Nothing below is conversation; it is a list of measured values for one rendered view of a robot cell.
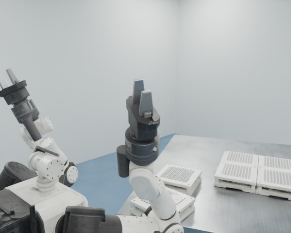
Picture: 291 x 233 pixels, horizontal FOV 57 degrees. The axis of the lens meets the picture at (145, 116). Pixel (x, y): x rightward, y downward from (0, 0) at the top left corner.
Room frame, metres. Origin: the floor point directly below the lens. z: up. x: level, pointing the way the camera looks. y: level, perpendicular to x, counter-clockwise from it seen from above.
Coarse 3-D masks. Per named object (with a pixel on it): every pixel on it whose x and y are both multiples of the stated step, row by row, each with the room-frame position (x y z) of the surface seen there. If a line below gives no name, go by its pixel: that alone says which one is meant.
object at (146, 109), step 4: (144, 92) 0.57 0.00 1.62; (148, 92) 0.57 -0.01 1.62; (144, 96) 0.57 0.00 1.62; (148, 96) 0.57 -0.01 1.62; (140, 100) 0.58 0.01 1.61; (144, 100) 0.57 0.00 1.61; (148, 100) 0.58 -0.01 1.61; (140, 104) 0.58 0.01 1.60; (144, 104) 0.58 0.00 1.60; (148, 104) 0.58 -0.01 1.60; (152, 104) 0.59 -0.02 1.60; (140, 108) 0.58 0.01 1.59; (144, 108) 0.58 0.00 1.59; (148, 108) 0.59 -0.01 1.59; (152, 108) 0.59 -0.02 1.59; (140, 112) 0.58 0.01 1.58; (144, 112) 0.59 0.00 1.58; (148, 112) 0.59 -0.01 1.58; (152, 112) 0.59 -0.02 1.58; (144, 116) 0.59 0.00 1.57; (148, 116) 0.59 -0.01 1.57
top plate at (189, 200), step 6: (180, 192) 1.34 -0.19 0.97; (138, 198) 1.28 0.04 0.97; (186, 198) 1.28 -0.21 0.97; (192, 198) 1.28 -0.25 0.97; (132, 204) 1.25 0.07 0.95; (138, 204) 1.22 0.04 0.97; (144, 204) 1.22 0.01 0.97; (150, 204) 1.22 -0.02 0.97; (180, 204) 1.22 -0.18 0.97; (186, 204) 1.22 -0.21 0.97; (144, 210) 1.20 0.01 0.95; (180, 210) 1.18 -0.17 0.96
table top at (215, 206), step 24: (168, 144) 2.36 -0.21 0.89; (192, 144) 2.36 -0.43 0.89; (216, 144) 2.36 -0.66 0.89; (240, 144) 2.36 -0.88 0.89; (264, 144) 2.36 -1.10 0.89; (192, 168) 1.83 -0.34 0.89; (216, 168) 1.83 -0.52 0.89; (216, 192) 1.48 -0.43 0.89; (240, 192) 1.48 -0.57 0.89; (192, 216) 1.23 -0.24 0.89; (216, 216) 1.23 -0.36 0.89; (240, 216) 1.23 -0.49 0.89; (264, 216) 1.23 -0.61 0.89; (288, 216) 1.23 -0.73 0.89
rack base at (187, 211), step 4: (188, 208) 1.26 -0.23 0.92; (192, 208) 1.26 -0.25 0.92; (132, 212) 1.25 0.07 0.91; (136, 212) 1.23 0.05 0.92; (140, 212) 1.23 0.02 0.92; (184, 212) 1.23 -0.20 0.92; (188, 212) 1.24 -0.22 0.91; (180, 216) 1.19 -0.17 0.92; (184, 216) 1.21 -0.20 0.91; (180, 220) 1.18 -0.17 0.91
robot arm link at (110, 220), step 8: (72, 216) 0.62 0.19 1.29; (80, 216) 0.61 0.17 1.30; (88, 216) 0.61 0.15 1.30; (96, 216) 0.62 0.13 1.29; (104, 216) 0.67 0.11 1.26; (112, 216) 0.68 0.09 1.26; (72, 224) 0.61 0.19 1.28; (80, 224) 0.60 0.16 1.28; (88, 224) 0.60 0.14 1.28; (96, 224) 0.61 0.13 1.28; (104, 224) 0.63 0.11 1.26; (112, 224) 0.65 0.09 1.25; (120, 224) 0.66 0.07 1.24; (72, 232) 0.60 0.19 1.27; (80, 232) 0.59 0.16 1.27; (88, 232) 0.60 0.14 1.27; (96, 232) 0.61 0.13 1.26; (104, 232) 0.62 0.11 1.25; (112, 232) 0.63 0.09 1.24; (120, 232) 0.65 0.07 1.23
